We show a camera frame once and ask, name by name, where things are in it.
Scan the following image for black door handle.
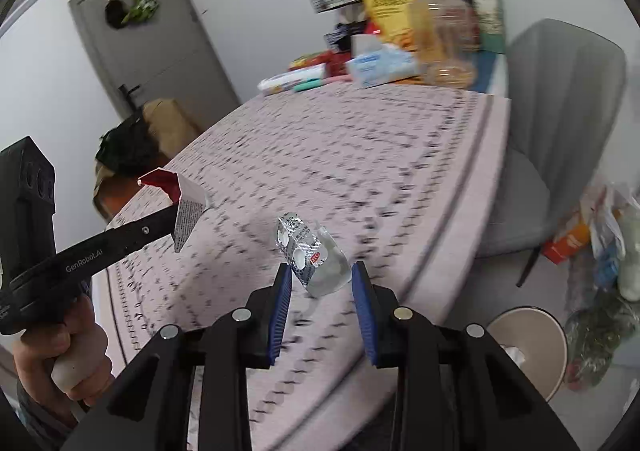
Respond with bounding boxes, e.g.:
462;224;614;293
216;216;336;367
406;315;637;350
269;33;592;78
118;84;139;113

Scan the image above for white tube with label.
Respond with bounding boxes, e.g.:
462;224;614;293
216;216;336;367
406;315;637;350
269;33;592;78
257;66;324;96

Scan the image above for person's left forearm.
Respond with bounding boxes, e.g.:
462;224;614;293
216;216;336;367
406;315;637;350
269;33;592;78
15;381;96;443

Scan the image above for person's left hand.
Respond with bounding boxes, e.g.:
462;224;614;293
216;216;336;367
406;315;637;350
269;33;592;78
12;293;109;428

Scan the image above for grey upholstered chair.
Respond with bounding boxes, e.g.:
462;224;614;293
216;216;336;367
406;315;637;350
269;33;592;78
475;18;629;288

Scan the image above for tall green box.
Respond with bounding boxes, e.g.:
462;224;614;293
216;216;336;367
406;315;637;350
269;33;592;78
460;0;507;55

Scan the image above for white round waste bin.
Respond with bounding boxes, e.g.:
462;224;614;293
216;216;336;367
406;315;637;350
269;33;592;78
486;306;569;405

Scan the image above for red and white carton piece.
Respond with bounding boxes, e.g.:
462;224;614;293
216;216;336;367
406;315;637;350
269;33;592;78
137;168;209;253

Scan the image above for wooden chair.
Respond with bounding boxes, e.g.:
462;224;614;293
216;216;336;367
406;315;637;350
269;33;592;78
92;98;202;223

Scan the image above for pink patterned tablecloth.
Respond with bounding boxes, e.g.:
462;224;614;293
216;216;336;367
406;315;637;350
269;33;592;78
90;78;512;451

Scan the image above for orange box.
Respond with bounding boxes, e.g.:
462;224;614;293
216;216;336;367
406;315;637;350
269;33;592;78
542;220;594;265

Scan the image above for yellow snack bag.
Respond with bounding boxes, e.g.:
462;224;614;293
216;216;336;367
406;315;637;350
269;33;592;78
357;0;427;53

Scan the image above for brown cloth on chair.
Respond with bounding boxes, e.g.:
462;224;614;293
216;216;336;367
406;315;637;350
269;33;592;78
142;98;202;159

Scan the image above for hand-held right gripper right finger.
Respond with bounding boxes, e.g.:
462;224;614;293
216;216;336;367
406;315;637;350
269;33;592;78
351;260;581;451

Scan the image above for grey door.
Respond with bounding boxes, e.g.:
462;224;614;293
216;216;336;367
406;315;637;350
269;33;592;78
68;0;242;120

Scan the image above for blue tissue pack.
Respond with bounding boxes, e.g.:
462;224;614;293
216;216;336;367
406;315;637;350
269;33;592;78
345;44;422;90

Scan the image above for green hanging cloth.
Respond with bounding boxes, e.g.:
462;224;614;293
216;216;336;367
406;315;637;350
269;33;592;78
121;0;160;26

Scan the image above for black hanging cloth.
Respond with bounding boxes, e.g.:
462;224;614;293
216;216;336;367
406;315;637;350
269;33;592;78
105;0;132;30

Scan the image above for silver pill blister pack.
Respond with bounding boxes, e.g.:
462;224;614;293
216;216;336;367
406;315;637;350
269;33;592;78
276;212;351;298

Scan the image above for white tissue box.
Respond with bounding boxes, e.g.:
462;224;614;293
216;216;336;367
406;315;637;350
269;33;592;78
350;34;387;58

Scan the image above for black cloth on chair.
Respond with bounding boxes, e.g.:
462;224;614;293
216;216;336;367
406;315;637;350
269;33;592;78
96;118;164;178

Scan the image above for red snack packet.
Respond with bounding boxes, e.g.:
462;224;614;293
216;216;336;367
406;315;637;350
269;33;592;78
289;51;352;78

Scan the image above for pile of plastic bags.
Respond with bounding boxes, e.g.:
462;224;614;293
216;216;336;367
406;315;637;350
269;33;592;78
565;184;640;393

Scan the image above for clear plastic water jug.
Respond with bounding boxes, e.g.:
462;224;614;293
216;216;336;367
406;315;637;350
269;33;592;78
415;0;482;90

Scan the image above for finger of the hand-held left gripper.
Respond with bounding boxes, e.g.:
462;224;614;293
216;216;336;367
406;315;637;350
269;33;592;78
104;208;180;254

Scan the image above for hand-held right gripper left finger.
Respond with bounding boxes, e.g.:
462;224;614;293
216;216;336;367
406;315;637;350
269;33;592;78
60;261;294;451

